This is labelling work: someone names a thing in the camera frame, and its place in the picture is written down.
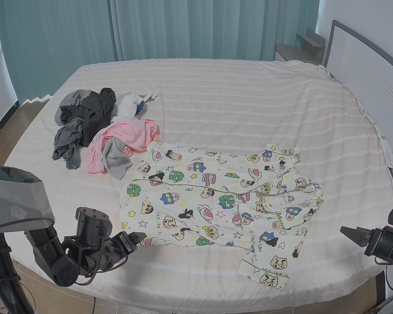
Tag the white garment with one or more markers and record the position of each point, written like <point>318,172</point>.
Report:
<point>127,106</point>

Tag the pink garment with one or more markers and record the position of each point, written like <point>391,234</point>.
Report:
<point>134,136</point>

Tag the bed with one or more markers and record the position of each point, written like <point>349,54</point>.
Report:
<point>249,103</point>

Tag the dark grey garment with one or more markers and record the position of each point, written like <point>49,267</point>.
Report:
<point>67,142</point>

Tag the white printed pyjama top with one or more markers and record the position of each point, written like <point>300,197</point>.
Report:
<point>216,191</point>

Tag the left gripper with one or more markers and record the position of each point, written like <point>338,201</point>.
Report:
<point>124,242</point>

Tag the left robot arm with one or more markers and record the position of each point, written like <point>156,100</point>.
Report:
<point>46,250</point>

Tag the black garment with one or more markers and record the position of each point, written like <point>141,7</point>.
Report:
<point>91,116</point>

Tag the grey knitted garment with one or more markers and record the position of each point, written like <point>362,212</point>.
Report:
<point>116,162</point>

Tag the grey bedside table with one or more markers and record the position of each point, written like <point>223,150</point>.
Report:
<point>294,49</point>

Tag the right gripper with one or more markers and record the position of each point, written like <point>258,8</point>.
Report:
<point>380,244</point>

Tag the blue-green curtain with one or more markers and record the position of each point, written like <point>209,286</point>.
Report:
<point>216,18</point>
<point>52,38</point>

